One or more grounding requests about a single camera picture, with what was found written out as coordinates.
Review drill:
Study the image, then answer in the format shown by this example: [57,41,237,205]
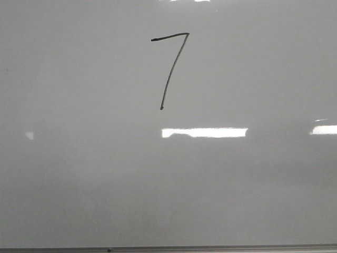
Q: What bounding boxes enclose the white whiteboard with aluminium frame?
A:
[1,1,336,248]

